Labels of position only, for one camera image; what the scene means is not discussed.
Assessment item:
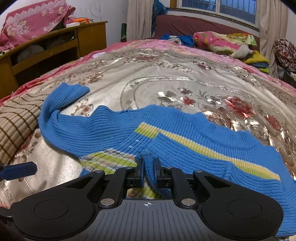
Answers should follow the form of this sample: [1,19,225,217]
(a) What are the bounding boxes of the brown floral bundle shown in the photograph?
[274,38,296,72]

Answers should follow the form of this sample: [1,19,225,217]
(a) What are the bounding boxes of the orange object on desk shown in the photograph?
[65,18,90,28]

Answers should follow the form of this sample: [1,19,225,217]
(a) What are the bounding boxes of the blue clothes pile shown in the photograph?
[160,34,195,47]

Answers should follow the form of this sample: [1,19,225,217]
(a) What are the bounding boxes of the yellow folded clothes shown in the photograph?
[241,50,269,74]

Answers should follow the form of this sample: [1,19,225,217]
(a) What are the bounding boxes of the beige left curtain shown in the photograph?
[126,0,153,41]

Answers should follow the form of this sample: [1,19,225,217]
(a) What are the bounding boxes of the beige right curtain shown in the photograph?
[257,0,288,78]

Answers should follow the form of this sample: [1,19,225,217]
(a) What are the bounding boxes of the wooden desk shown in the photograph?
[1,21,107,98]

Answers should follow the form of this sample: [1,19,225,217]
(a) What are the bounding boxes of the silver floral bedspread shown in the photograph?
[1,40,295,208]

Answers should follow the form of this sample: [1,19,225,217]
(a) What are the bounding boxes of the pink floral cloth cover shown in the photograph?
[1,1,75,52]

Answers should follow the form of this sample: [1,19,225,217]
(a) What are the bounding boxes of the pink floral pillow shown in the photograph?
[193,31,257,59]

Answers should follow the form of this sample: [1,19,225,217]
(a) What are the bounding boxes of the blue striped knit sweater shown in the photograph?
[39,83,295,237]

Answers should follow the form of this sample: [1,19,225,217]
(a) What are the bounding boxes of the beige checked folded blanket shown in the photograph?
[0,93,48,164]

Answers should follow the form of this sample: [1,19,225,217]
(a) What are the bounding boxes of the window with blue glass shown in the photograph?
[174,0,258,27]

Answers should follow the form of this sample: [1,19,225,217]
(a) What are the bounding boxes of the beige curtain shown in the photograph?
[257,0,288,78]
[126,0,153,41]

